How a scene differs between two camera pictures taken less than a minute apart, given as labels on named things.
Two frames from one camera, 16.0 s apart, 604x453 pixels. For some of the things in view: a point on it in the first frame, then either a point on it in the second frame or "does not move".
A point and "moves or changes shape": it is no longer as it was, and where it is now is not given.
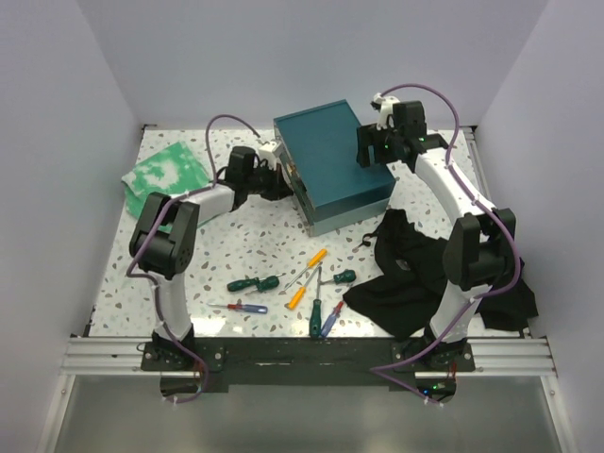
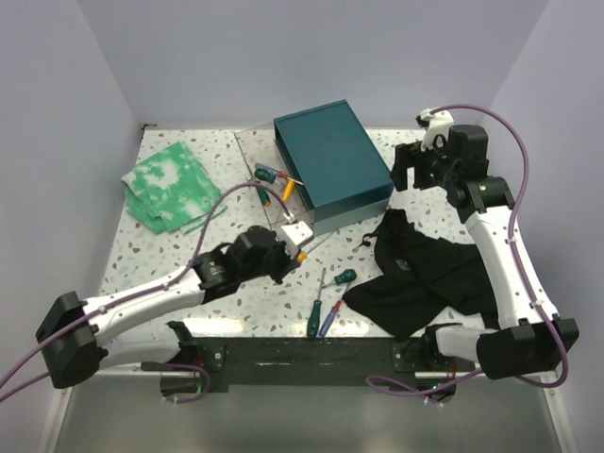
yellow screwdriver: [299, 293] -> [303, 255]
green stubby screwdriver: [269, 282] moves or changes shape
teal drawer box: [331, 186] does not move
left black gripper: [279, 187] -> [289, 262]
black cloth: [404, 294] does not move
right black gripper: [369, 136] -> [410, 156]
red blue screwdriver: [246, 308] moves or changes shape
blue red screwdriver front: [332, 318] does not move
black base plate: [353, 362] does not move
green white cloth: [174, 171] does not move
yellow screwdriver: [316, 260] moves or changes shape
